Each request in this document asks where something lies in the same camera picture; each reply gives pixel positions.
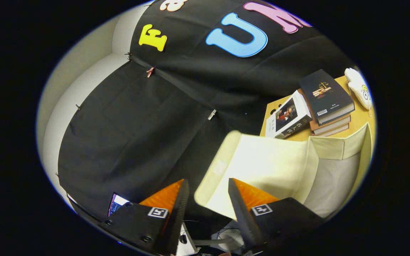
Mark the dark display screen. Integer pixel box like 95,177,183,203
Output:
107,193,130,217

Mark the white plush toy with eyes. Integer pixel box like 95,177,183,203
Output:
344,68,373,111

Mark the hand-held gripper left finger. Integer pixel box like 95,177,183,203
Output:
98,179,190,256

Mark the tan cover book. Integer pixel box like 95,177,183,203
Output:
318,123,350,138

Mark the black hardcover book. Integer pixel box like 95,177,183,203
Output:
299,69,355,126

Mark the white portrait cover book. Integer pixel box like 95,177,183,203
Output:
265,90,313,140

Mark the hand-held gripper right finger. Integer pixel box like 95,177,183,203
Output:
228,178,326,251

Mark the grey fabric storage box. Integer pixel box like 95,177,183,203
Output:
194,123,373,220

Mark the brown cover book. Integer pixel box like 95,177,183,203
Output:
298,89,352,135

